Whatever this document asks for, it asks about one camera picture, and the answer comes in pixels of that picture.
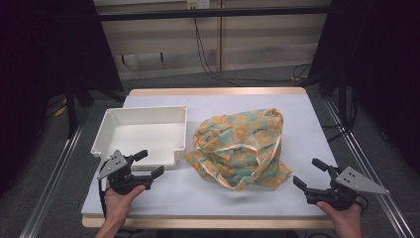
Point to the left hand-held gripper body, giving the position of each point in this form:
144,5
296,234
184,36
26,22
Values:
123,180

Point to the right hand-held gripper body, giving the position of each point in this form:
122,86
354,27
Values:
340,193

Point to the white plastic bin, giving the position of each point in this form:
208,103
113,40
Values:
145,140

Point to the orange and teal patterned bag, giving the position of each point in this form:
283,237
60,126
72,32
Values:
241,145

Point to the person's left hand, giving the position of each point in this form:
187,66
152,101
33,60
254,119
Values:
120,203

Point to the person's right hand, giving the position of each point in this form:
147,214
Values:
345,219

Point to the white table mat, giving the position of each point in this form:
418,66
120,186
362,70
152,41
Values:
198,198

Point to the black stand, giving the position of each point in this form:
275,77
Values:
71,112

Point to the wooden table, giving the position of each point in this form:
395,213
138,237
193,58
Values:
214,91

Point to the black curtain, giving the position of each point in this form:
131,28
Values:
379,66
39,66

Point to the light wooden cabinet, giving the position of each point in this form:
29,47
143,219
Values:
264,39

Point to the black horizontal bar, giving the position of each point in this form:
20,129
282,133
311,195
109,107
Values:
214,13

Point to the aluminium floor rail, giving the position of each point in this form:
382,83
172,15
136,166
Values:
373,168
49,185

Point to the white wall socket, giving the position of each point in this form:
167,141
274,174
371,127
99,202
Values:
198,3

